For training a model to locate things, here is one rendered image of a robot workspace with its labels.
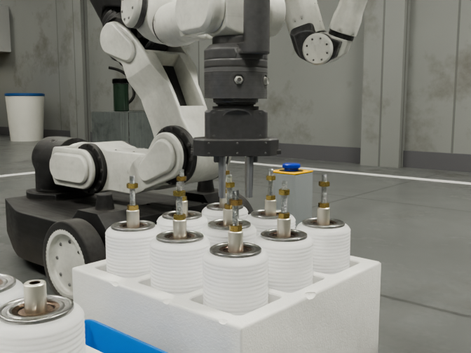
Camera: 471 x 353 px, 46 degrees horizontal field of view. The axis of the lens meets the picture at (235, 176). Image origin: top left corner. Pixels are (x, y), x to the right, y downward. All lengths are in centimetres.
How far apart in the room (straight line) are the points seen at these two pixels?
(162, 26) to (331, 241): 45
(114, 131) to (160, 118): 336
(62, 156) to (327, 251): 92
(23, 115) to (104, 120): 229
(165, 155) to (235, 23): 60
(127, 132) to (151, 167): 326
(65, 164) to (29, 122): 538
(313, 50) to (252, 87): 67
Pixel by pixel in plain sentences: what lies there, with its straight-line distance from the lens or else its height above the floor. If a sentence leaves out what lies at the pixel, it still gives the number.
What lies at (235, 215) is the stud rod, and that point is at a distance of 79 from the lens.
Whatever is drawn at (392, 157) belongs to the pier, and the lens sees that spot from 409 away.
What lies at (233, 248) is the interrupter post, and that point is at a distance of 79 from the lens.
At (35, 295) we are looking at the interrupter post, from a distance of 60.
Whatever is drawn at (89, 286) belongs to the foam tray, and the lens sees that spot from 97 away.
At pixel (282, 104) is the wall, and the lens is 467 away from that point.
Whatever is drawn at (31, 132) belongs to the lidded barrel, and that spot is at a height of 11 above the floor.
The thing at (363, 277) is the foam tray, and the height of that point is 17.
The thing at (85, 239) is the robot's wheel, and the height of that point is 17.
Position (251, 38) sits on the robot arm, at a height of 55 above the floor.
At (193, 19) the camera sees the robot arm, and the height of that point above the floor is 58.
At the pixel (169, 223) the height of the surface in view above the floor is 25.
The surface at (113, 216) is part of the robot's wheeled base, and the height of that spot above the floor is 20.
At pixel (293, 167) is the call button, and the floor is 32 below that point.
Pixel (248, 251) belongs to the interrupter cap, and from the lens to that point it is 80.
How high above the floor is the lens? 47
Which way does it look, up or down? 8 degrees down
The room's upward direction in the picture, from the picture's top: straight up
